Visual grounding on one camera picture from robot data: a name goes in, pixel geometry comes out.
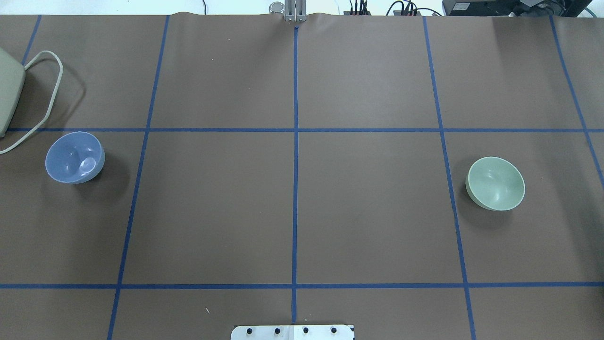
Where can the green bowl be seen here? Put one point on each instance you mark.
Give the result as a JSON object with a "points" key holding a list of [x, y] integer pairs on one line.
{"points": [[495, 184]]}

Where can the blue bowl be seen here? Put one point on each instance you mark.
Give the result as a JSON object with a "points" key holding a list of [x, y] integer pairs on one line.
{"points": [[75, 158]]}

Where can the beige appliance box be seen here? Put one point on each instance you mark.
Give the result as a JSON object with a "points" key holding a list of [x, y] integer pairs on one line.
{"points": [[12, 77]]}

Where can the aluminium frame post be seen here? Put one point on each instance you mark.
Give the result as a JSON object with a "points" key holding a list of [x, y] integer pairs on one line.
{"points": [[295, 10]]}

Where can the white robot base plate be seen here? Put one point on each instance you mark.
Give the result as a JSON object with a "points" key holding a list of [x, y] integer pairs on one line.
{"points": [[293, 332]]}

